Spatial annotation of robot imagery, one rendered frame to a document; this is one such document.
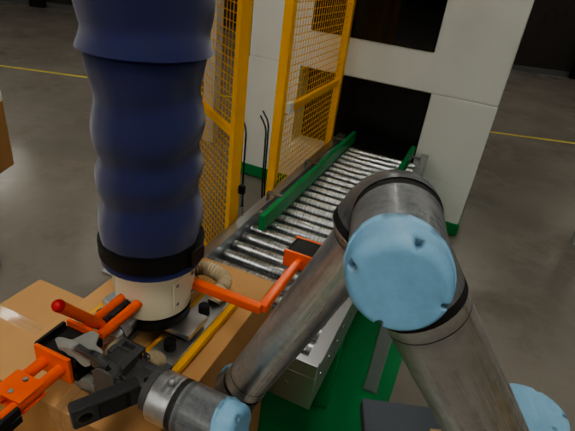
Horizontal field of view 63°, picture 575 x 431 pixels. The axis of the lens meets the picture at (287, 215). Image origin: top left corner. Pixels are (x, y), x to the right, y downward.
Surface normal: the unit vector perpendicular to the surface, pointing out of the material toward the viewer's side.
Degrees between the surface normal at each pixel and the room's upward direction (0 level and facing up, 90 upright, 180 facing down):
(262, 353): 81
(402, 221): 10
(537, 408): 4
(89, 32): 77
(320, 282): 84
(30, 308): 0
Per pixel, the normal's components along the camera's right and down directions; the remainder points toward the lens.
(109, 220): -0.54, 0.08
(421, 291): -0.25, 0.40
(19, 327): 0.11, -0.86
